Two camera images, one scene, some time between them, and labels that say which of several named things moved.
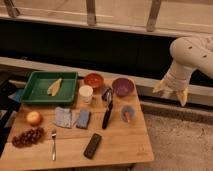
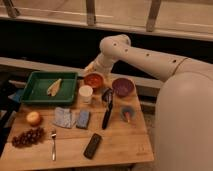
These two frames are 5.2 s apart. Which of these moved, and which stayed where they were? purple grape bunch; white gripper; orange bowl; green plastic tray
Moved: white gripper
Stayed: purple grape bunch; orange bowl; green plastic tray
